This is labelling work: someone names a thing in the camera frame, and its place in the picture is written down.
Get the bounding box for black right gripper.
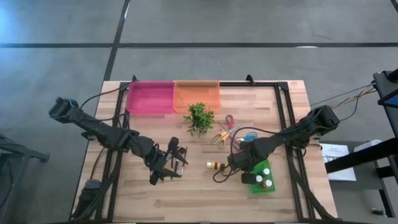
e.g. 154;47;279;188
227;139;266;185

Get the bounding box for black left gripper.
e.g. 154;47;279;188
144;141;190;187

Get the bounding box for yellow black paint bottle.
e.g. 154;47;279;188
206;161;227;171

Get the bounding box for black fan paintbrush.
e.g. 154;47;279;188
173;146;188;175

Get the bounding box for blue scissors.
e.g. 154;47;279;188
243;131;259;143

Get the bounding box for red scissors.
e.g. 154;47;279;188
224;114;246;151

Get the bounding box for green plastic basket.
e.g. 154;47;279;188
248;158;277;195

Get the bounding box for green plant in white pot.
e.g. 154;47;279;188
182;101;216;138

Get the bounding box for pink plastic tray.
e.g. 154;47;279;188
126;80;177;116

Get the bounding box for orange plastic tray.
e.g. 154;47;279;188
172;80;222;114

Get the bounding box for white paper sheet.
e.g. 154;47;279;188
319;142;358;182

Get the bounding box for black stand beam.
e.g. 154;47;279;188
325;138;398;174

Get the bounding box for white plastic box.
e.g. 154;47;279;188
353;139;382;153

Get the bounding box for small black floor device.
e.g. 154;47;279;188
371;207;389;218

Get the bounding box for black metal stand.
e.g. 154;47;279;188
0;133;50;224

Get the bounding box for black equipment cart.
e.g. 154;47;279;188
373;68;398;138

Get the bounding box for blue screen tablet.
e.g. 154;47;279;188
386;94;398;109

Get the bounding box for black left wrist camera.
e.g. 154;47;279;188
167;136;180;154

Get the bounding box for black right gripper cable loop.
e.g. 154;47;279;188
212;164;239;184

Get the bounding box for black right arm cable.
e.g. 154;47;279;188
229;126;282;155

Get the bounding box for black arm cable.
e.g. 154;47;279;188
79;81;137;110
229;126;282;155

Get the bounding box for black aluminium table frame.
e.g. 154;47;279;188
93;80;340;222

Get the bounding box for black cable sleeve bundle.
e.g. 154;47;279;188
72;179;103;220

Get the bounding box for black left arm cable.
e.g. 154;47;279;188
79;81;137;110

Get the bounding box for cable bundle to cart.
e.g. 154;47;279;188
310;81;377;108

